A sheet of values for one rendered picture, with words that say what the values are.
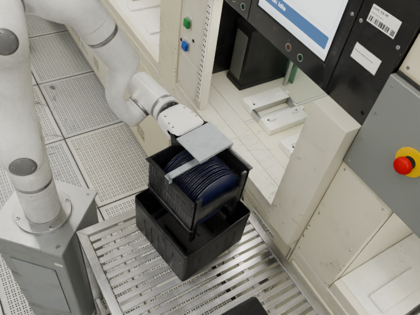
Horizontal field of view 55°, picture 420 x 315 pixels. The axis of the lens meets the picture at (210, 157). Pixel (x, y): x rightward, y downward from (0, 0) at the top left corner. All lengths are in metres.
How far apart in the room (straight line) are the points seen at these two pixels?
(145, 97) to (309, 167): 0.50
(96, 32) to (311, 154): 0.62
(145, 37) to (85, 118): 0.98
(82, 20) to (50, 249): 0.78
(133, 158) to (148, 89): 1.50
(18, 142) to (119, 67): 0.33
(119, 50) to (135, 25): 1.18
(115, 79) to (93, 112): 1.86
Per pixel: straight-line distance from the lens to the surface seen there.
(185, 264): 1.28
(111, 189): 2.53
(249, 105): 1.73
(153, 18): 2.32
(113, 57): 1.08
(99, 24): 1.03
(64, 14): 1.00
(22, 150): 1.18
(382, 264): 1.49
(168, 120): 1.14
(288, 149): 1.60
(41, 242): 1.50
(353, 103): 1.02
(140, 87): 1.22
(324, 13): 1.04
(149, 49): 2.08
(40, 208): 1.45
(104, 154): 2.70
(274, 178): 1.54
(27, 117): 1.16
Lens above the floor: 2.03
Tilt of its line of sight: 48 degrees down
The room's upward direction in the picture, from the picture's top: 10 degrees clockwise
